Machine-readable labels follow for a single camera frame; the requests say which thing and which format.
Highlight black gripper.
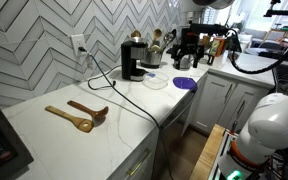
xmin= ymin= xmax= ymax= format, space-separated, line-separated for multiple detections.
xmin=170 ymin=27 xmax=206 ymax=71

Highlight purple bowl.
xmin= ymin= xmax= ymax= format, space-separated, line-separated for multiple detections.
xmin=172 ymin=76 xmax=198 ymax=91

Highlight black stove top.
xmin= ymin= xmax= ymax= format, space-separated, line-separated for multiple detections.
xmin=272 ymin=64 xmax=288 ymax=98

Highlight steel ladle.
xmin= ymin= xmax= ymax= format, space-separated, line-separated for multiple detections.
xmin=160 ymin=28 xmax=178 ymax=54

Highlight steel utensil crock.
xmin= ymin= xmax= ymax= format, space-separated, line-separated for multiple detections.
xmin=140 ymin=46 xmax=163 ymax=69

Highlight wooden spoon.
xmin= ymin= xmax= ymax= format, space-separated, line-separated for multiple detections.
xmin=130 ymin=29 xmax=142 ymax=39
xmin=151 ymin=28 xmax=163 ymax=48

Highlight white base cabinet doors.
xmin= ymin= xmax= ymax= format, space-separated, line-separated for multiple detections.
xmin=183 ymin=73 xmax=272 ymax=136

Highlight grey sofa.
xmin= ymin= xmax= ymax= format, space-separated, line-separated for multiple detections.
xmin=242 ymin=28 xmax=268 ymax=48

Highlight wooden board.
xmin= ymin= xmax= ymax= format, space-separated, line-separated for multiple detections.
xmin=189 ymin=123 xmax=226 ymax=180

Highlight dark wooden ladle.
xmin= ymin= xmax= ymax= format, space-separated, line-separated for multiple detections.
xmin=66 ymin=99 xmax=110 ymax=121

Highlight light wooden slotted spatula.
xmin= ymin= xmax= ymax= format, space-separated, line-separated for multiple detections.
xmin=44 ymin=105 xmax=95 ymax=134

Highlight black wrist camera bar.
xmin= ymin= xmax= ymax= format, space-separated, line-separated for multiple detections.
xmin=188 ymin=23 xmax=230 ymax=36

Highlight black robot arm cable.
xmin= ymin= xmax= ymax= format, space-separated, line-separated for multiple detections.
xmin=227 ymin=24 xmax=288 ymax=75

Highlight metal robot mounting frame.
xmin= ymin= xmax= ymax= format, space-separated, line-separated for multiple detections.
xmin=213 ymin=128 xmax=240 ymax=180

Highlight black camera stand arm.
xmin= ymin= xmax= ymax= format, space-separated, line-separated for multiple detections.
xmin=263 ymin=0 xmax=288 ymax=18

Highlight thin black power cord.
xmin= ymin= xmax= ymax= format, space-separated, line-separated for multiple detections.
xmin=78 ymin=46 xmax=175 ymax=180

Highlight white wall outlet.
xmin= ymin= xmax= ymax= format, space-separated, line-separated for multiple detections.
xmin=70 ymin=33 xmax=88 ymax=57

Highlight brass drawer handle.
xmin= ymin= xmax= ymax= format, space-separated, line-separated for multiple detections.
xmin=126 ymin=147 xmax=152 ymax=177

